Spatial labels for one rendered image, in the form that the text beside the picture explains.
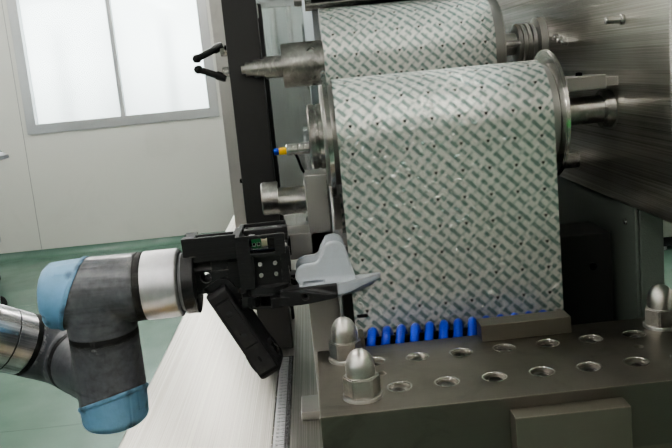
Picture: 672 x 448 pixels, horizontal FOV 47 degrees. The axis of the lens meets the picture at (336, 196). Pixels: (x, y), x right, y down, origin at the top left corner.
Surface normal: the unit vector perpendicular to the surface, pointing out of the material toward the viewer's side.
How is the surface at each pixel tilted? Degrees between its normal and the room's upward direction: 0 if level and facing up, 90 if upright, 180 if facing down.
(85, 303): 90
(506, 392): 0
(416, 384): 0
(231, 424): 0
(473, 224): 90
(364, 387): 90
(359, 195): 90
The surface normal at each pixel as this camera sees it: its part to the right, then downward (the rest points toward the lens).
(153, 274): -0.01, -0.33
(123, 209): 0.04, 0.16
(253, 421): -0.10, -0.98
